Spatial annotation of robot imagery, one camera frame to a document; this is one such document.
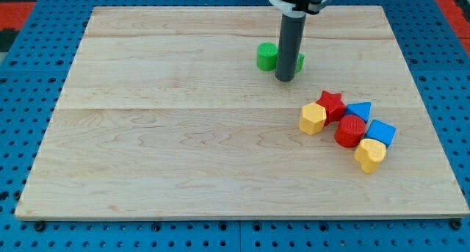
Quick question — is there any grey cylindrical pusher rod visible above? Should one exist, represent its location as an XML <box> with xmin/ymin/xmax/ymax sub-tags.
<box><xmin>275</xmin><ymin>15</ymin><xmax>306</xmax><ymax>82</ymax></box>

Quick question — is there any green block behind rod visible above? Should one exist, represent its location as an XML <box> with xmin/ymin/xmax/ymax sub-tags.
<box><xmin>295</xmin><ymin>53</ymin><xmax>305</xmax><ymax>73</ymax></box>

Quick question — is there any green cylinder block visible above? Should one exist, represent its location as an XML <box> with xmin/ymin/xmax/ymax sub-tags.
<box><xmin>256</xmin><ymin>42</ymin><xmax>278</xmax><ymax>71</ymax></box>

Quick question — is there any red star block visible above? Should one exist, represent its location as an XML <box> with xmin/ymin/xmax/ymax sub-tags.
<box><xmin>316</xmin><ymin>90</ymin><xmax>347</xmax><ymax>126</ymax></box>

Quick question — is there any yellow hexagon block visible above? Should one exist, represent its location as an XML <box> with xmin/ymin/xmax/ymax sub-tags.
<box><xmin>299</xmin><ymin>103</ymin><xmax>327</xmax><ymax>135</ymax></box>

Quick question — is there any blue triangle block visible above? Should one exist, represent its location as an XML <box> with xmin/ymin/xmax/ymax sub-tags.
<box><xmin>344</xmin><ymin>101</ymin><xmax>372</xmax><ymax>123</ymax></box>

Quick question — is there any red cylinder block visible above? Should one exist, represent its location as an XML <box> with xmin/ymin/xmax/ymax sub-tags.
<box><xmin>334</xmin><ymin>115</ymin><xmax>366</xmax><ymax>148</ymax></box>

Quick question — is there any blue cube block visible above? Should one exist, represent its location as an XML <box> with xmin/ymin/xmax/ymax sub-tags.
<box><xmin>364</xmin><ymin>119</ymin><xmax>397</xmax><ymax>148</ymax></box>

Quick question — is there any yellow heart block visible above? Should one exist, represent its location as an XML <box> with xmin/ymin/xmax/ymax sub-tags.
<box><xmin>353</xmin><ymin>138</ymin><xmax>387</xmax><ymax>174</ymax></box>

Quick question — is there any wooden board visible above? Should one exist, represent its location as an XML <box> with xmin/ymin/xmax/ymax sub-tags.
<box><xmin>15</xmin><ymin>6</ymin><xmax>469</xmax><ymax>221</ymax></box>

